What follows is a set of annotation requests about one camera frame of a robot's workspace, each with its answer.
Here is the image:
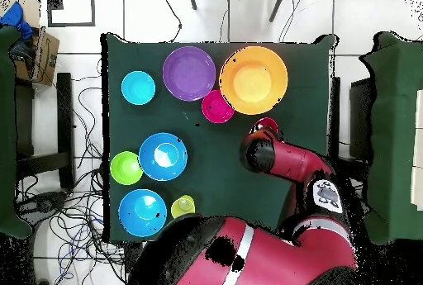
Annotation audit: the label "large orange bowl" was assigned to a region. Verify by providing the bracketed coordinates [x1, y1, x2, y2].
[218, 45, 289, 116]

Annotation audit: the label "dark green tablecloth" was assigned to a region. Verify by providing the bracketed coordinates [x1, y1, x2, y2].
[100, 32, 339, 244]

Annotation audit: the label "small red bowl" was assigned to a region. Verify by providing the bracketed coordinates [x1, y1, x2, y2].
[201, 88, 235, 125]

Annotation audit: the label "red cup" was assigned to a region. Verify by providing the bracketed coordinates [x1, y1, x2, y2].
[252, 116, 279, 134]

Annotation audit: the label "yellow cup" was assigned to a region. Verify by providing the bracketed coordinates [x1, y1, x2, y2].
[170, 194, 197, 220]

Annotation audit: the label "large purple bowl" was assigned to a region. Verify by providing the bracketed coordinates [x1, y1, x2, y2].
[162, 45, 217, 102]

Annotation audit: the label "small green bowl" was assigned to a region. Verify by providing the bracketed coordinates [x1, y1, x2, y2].
[109, 150, 144, 186]

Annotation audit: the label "small light blue bowl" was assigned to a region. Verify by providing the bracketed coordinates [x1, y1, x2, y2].
[121, 70, 157, 107]

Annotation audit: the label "black stand base with knob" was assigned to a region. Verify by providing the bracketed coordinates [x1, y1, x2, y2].
[16, 190, 69, 223]

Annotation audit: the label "cardboard box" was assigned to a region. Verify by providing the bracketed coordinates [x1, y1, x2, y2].
[9, 0, 61, 87]

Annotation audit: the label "green covered side table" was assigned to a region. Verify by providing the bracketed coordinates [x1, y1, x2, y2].
[358, 31, 423, 246]
[0, 25, 34, 240]

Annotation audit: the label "blue cloth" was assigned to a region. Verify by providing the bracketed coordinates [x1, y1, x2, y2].
[0, 0, 34, 40]

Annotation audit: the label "tangled floor cables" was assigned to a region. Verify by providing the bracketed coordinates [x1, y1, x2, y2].
[16, 66, 128, 285]

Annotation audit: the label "black floor cable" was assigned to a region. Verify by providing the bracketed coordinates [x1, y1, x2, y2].
[160, 0, 183, 44]

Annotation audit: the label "black bench frame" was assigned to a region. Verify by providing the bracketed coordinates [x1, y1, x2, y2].
[14, 72, 76, 191]

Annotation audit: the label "black side frame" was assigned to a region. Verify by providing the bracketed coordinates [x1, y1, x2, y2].
[349, 78, 376, 160]

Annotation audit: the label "black square floor frame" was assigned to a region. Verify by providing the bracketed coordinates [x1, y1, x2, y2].
[46, 0, 96, 28]

